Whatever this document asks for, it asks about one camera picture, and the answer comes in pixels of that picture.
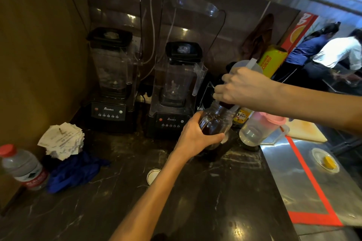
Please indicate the person's right hand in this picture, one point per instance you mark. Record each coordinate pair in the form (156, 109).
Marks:
(249, 87)

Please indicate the person's left hand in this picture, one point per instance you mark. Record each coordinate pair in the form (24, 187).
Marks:
(190, 139)

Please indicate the person's right fingers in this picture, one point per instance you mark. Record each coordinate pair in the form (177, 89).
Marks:
(224, 91)

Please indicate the person's left thumb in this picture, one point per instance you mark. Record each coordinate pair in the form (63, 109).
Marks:
(212, 138)

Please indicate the glass jar with dark liquid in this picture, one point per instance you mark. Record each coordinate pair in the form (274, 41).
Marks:
(216, 122)

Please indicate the person's right forearm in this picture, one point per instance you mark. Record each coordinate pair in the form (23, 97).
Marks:
(319, 105)

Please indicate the person's left forearm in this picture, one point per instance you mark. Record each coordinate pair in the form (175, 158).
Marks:
(154, 192)

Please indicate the dark pitcher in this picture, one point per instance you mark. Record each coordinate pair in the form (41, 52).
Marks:
(208, 96)

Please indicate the yellow label sauce bottle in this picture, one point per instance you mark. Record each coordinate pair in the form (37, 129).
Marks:
(241, 116)

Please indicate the translucent plastic measuring jug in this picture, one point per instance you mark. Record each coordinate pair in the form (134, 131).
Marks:
(244, 64)

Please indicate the clear blender jar black lid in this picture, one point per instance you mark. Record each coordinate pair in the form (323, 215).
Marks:
(178, 79)
(109, 63)

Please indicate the clear pitcher with pink lid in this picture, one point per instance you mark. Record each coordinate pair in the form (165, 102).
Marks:
(261, 130)

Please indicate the yellow cling film box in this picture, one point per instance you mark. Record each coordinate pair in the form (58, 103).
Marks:
(273, 60)

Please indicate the brown hanging cloth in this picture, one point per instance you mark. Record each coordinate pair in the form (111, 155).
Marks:
(258, 40)

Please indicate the small white round lid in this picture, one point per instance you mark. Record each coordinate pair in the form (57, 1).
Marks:
(153, 176)

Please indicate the white power socket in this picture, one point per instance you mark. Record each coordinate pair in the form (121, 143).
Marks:
(147, 98)

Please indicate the cream cutting board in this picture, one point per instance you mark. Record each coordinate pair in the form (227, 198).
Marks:
(307, 131)

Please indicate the red sign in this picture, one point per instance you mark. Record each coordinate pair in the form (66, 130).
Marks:
(299, 30)

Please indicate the small white dish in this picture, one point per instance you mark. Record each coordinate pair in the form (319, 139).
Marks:
(319, 157)

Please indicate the yellow fruit piece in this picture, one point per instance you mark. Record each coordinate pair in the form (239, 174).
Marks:
(330, 162)

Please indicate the blue cloth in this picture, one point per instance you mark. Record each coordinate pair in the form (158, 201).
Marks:
(75, 170)

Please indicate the stack of paper receipts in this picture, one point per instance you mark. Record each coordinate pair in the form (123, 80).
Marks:
(62, 140)

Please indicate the plastic water bottle red cap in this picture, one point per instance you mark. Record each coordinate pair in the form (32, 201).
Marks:
(24, 167)

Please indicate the black blender with clear enclosure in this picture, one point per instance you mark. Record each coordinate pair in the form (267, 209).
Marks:
(169, 122)
(109, 112)

